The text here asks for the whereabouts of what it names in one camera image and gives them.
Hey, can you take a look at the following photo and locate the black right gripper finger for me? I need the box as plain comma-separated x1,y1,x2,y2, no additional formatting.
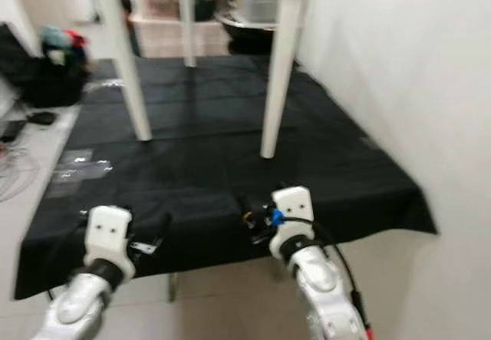
237,194,259,230

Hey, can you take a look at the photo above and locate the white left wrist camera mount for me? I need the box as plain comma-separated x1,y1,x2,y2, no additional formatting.
84,205,133,282

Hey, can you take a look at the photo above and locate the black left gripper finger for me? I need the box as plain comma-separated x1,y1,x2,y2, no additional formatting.
151,213,174,249

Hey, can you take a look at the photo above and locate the beige cloth-covered bench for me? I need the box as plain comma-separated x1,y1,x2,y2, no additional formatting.
133,18,232,59

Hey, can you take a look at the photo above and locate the clear tape patch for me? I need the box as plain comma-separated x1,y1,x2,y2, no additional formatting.
45,149,115,200

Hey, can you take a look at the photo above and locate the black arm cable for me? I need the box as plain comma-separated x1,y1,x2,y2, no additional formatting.
310,220,366,315
46,225,93,302

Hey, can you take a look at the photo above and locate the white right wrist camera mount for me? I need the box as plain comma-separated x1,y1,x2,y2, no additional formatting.
268,186,316,261

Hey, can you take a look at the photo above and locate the round black floor device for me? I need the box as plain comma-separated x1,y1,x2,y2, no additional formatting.
26,111,59,127

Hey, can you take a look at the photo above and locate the large black bowl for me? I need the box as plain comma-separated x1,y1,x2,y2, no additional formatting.
214,9,278,56

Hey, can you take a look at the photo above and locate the red cloth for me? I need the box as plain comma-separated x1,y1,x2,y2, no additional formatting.
64,28,90,50

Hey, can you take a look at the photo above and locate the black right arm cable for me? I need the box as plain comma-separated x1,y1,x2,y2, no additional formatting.
310,220,366,315

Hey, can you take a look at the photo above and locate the person in dark shirt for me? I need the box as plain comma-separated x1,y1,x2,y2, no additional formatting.
118,0,143,59

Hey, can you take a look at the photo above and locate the white plastic table leg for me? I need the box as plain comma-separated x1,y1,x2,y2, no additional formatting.
260,0,308,161
177,0,197,69
91,0,153,144

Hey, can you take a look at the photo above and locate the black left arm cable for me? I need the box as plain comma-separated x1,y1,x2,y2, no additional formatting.
46,225,93,302

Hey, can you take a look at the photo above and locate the black tablecloth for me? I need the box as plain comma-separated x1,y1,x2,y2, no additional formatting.
11,54,439,302

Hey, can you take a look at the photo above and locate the black floor chair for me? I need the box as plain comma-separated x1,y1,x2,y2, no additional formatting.
0,21,97,110

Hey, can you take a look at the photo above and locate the teal cloth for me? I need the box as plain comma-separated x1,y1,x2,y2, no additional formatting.
41,25,71,50

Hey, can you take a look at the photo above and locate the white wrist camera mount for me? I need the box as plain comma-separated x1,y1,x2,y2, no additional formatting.
268,186,316,261
84,205,133,282

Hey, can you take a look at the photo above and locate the black power adapter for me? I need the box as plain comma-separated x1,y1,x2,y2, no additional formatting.
0,120,26,144

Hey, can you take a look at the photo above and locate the clear plastic storage bin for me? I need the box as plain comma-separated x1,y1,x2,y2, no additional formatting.
233,0,282,27

